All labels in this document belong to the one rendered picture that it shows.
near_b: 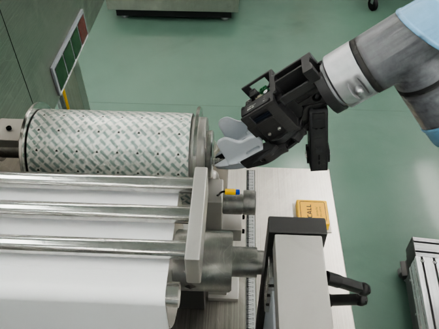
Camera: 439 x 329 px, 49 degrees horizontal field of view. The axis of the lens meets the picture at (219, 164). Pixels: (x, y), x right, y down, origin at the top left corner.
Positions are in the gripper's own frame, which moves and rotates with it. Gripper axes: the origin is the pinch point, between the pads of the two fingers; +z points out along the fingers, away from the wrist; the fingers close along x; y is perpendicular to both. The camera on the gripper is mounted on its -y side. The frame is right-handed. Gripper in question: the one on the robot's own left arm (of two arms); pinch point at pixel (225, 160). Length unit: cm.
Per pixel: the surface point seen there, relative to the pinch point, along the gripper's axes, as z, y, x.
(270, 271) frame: -13.3, 8.2, 28.5
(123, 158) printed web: 9.4, 11.7, 3.1
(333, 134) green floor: 39, -132, -150
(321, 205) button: 5.0, -39.3, -20.0
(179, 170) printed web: 4.0, 5.4, 3.8
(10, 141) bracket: 22.5, 23.0, 0.4
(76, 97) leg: 74, -3, -79
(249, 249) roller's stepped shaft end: -8.4, 5.0, 22.4
